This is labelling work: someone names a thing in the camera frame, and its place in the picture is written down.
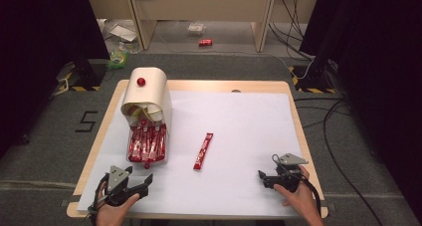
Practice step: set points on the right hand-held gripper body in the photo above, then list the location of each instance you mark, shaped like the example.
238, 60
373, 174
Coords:
286, 176

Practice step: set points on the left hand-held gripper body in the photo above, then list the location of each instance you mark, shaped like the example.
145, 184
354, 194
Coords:
116, 184

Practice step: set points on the red stick packet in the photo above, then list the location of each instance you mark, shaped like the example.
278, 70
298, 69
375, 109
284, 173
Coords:
203, 151

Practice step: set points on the beige paper bag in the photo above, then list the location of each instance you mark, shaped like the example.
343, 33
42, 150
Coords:
147, 90

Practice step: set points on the person's left hand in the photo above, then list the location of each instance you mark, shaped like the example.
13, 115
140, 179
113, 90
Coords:
114, 211

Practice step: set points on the person's right hand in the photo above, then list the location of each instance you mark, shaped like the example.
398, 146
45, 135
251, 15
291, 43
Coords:
300, 199

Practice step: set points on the row of red sachets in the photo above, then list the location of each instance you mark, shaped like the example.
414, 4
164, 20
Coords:
147, 143

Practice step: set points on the white table mat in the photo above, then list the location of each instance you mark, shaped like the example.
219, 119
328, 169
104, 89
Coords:
239, 136

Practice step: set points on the black stand base striped tape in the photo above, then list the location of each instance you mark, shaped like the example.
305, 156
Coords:
84, 76
312, 81

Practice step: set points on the green plastic bag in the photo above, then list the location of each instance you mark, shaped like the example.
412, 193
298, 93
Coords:
117, 58

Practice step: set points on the red packet on floor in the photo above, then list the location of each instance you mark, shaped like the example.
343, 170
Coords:
205, 42

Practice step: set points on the black curtain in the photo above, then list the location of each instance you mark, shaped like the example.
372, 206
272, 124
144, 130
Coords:
381, 60
33, 53

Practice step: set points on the clear plastic package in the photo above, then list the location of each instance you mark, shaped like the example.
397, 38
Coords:
195, 28

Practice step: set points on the light wooden desk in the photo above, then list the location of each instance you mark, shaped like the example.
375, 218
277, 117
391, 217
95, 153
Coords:
199, 3

